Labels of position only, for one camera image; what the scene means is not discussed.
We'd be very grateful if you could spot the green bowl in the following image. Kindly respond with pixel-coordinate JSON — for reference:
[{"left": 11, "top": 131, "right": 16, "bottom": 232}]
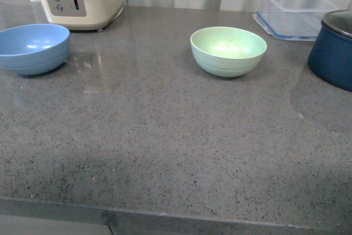
[{"left": 190, "top": 26, "right": 267, "bottom": 78}]

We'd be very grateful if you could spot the blue-rimmed container lid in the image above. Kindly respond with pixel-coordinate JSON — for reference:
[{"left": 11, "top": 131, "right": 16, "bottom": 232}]
[{"left": 252, "top": 12, "right": 321, "bottom": 41}]

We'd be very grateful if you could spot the clear plastic container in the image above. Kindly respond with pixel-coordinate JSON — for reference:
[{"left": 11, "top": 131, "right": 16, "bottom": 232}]
[{"left": 258, "top": 0, "right": 337, "bottom": 22}]

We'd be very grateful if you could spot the blue bowl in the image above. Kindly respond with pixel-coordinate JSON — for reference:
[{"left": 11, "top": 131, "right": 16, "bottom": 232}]
[{"left": 1, "top": 24, "right": 70, "bottom": 75}]

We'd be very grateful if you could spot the dark blue saucepan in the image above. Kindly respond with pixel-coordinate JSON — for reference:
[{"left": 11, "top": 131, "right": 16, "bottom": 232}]
[{"left": 308, "top": 10, "right": 351, "bottom": 91}]

